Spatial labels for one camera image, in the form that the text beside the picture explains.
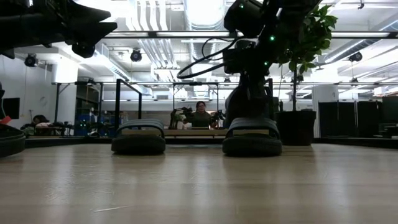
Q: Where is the wooden shelf with black frame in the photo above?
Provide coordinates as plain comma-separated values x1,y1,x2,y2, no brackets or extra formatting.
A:
115,78,276,146

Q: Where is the black round ceiling lamp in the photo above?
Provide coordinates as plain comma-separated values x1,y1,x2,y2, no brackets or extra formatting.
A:
348,51,363,63
129,49,143,63
24,53,39,68

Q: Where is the black cabinet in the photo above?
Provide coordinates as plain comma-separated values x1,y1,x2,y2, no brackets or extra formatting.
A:
381,95,398,125

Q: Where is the black background metal frame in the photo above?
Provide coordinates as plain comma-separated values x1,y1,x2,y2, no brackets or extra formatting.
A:
51,80,105,125
172,81,220,110

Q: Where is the green leafy plant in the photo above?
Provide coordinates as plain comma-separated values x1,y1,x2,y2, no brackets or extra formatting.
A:
278,4,339,113

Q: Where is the black plant pot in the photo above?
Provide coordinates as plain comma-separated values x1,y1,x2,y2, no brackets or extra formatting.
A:
274,110,317,146

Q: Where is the long ceiling light bar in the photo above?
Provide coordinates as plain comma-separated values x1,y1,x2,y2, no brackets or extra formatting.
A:
104,30,398,39

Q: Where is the person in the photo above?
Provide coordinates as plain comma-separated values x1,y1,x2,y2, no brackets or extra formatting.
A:
185,100,220,129
32,114,53,129

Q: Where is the silver ventilation duct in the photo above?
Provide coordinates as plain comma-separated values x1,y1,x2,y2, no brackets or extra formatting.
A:
183,0,228,31

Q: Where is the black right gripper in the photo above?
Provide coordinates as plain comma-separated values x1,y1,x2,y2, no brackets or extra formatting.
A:
239,72,269,103

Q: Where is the black wall monitor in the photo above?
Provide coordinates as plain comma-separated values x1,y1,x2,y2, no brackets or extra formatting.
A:
0,97,21,120

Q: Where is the black partition wall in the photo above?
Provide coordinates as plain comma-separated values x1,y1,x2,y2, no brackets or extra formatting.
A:
317,100,384,138

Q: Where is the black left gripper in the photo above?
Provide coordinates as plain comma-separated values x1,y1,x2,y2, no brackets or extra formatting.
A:
30,0,118,59

